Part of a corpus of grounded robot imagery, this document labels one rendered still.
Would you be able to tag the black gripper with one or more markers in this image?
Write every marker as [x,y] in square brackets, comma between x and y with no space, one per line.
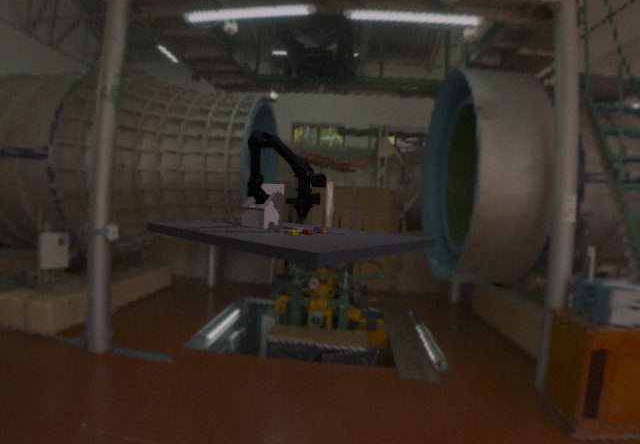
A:
[302,208]

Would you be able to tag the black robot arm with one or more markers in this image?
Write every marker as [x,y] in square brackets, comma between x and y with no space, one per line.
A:
[299,166]

